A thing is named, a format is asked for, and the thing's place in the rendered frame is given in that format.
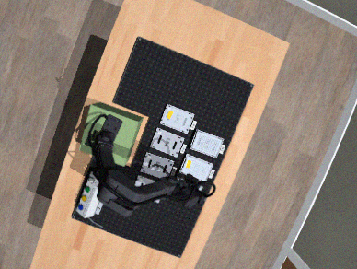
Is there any white control panel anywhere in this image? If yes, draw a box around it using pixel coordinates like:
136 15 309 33
76 171 103 228

